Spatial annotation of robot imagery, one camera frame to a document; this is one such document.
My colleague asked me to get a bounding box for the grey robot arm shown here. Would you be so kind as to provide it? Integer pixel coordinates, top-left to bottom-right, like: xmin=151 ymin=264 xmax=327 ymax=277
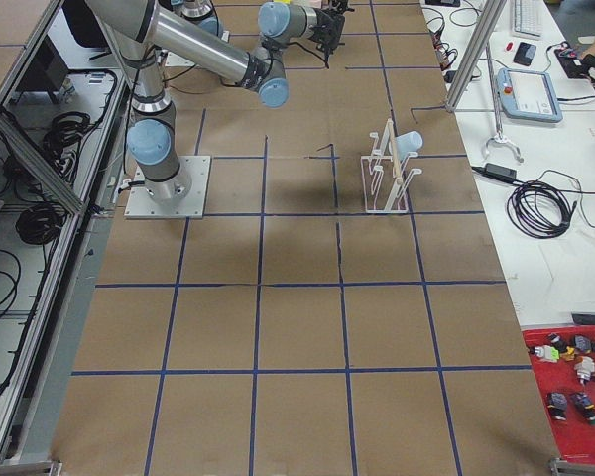
xmin=87 ymin=1 xmax=350 ymax=202

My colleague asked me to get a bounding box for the long reach grabber tool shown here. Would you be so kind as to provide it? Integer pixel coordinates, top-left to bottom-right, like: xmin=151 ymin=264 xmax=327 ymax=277
xmin=482 ymin=44 xmax=524 ymax=164

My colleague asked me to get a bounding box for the black smartphone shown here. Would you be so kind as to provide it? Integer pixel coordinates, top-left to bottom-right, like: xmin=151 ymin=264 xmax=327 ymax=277
xmin=513 ymin=42 xmax=536 ymax=67

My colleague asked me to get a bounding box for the white keyboard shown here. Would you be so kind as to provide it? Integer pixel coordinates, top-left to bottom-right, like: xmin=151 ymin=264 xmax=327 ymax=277
xmin=510 ymin=0 xmax=542 ymax=39

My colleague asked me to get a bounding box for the blue teach pendant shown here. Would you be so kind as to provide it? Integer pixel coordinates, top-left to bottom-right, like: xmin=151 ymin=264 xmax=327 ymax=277
xmin=496 ymin=68 xmax=563 ymax=123

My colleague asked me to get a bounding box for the white wire cup rack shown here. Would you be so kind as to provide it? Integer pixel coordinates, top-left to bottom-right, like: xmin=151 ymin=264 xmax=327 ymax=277
xmin=360 ymin=118 xmax=422 ymax=214

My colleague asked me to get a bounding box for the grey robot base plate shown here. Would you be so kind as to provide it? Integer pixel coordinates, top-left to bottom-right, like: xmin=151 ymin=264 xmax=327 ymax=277
xmin=124 ymin=156 xmax=211 ymax=219

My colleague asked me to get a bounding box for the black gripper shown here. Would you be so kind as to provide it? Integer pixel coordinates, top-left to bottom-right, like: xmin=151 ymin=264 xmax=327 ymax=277
xmin=311 ymin=2 xmax=347 ymax=53

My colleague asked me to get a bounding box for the coiled black cable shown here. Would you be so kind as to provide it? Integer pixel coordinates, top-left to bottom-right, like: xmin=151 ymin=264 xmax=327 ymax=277
xmin=505 ymin=171 xmax=595 ymax=242

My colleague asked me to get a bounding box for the red parts tray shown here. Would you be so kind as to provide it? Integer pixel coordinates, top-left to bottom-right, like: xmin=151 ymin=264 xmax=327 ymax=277
xmin=523 ymin=326 xmax=595 ymax=465

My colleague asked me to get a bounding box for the light blue plastic cup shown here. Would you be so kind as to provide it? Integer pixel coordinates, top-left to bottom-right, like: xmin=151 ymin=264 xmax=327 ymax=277
xmin=395 ymin=131 xmax=423 ymax=159

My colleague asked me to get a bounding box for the aluminium frame post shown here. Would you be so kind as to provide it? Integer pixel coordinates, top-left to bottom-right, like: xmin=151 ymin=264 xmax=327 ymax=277
xmin=445 ymin=0 xmax=506 ymax=112

